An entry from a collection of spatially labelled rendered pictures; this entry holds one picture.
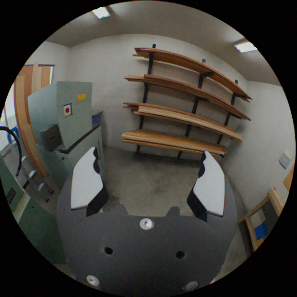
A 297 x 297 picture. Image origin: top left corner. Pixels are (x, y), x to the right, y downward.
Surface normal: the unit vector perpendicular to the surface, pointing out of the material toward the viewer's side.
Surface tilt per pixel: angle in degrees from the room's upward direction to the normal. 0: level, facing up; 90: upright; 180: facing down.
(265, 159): 90
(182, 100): 90
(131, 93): 90
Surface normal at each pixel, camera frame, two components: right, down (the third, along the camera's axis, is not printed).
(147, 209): 0.15, -0.84
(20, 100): 1.00, 0.10
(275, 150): -0.99, -0.14
